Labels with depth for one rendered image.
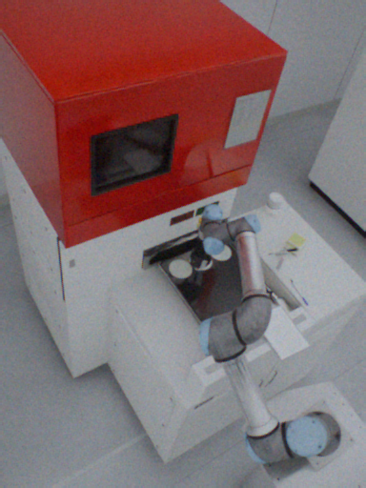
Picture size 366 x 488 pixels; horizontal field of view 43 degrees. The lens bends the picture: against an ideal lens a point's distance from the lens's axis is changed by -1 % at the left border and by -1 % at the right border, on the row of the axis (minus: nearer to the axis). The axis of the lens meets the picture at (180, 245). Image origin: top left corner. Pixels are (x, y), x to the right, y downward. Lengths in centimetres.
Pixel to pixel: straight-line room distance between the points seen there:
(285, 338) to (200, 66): 105
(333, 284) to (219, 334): 78
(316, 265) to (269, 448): 86
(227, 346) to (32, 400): 147
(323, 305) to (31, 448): 160
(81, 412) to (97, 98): 181
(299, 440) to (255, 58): 122
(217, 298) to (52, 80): 111
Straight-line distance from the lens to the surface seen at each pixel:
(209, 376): 173
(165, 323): 197
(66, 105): 128
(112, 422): 265
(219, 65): 150
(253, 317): 147
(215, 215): 176
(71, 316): 212
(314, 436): 163
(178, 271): 203
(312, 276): 211
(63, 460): 260
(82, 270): 188
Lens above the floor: 250
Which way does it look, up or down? 49 degrees down
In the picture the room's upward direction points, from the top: 12 degrees clockwise
